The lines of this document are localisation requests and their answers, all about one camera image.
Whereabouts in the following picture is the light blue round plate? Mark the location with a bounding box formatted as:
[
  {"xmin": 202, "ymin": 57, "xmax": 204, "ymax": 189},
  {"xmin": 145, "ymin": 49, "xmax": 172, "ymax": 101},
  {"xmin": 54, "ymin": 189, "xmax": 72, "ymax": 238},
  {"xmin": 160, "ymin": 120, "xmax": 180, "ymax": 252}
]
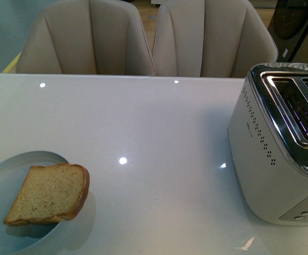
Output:
[{"xmin": 0, "ymin": 151, "xmax": 91, "ymax": 254}]

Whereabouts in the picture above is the white chrome two-slot toaster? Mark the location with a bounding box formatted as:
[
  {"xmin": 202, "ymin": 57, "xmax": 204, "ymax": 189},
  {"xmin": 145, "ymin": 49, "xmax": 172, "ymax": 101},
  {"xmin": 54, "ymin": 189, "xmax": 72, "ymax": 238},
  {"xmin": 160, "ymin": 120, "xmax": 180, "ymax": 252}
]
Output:
[{"xmin": 227, "ymin": 63, "xmax": 308, "ymax": 226}]

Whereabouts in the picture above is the slice of bread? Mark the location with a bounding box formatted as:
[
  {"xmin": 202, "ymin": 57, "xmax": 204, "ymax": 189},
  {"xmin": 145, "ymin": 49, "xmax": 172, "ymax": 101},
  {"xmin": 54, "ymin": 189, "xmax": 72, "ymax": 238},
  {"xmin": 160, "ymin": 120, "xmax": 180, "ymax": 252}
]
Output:
[{"xmin": 3, "ymin": 163, "xmax": 90, "ymax": 226}]

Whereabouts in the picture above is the beige chair on left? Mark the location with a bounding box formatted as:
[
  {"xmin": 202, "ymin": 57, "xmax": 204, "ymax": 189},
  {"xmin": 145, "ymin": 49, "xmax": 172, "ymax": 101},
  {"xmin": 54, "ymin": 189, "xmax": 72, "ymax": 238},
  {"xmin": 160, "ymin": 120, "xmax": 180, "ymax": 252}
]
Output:
[{"xmin": 16, "ymin": 1, "xmax": 155, "ymax": 76}]

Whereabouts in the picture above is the dark front-load washing machine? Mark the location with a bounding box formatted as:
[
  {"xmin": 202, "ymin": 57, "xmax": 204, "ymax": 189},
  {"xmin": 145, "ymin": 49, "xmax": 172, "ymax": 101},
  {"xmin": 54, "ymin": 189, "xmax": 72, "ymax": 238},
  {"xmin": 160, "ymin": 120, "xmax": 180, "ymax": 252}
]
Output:
[{"xmin": 268, "ymin": 1, "xmax": 308, "ymax": 63}]

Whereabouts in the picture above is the beige chair on right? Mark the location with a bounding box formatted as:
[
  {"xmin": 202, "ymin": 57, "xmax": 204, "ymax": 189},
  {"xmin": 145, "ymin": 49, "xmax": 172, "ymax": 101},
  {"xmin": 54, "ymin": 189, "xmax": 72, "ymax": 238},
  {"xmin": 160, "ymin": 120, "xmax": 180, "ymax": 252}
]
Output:
[{"xmin": 153, "ymin": 1, "xmax": 278, "ymax": 78}]

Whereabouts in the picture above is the beige chair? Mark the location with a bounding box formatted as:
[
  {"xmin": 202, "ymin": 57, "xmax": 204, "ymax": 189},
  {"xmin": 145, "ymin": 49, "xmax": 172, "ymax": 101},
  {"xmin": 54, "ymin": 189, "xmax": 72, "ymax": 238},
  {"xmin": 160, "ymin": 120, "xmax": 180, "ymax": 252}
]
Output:
[
  {"xmin": 16, "ymin": 1, "xmax": 155, "ymax": 76},
  {"xmin": 153, "ymin": 1, "xmax": 278, "ymax": 78}
]

